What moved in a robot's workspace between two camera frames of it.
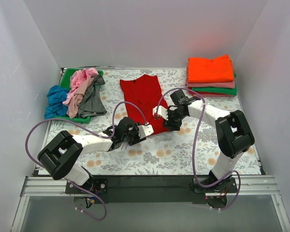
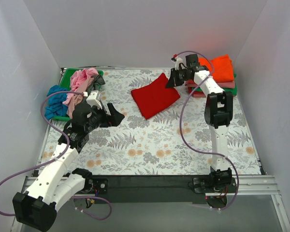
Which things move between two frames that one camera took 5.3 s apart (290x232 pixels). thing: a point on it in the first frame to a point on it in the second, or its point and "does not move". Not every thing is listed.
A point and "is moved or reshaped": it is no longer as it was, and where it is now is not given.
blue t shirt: (57, 94) does not move
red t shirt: (142, 94) is moved or reshaped
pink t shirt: (79, 79) does not move
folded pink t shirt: (223, 84) does not move
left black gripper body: (134, 138) to (104, 117)
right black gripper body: (170, 120) to (177, 76)
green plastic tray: (65, 81) does not move
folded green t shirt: (218, 90) does not move
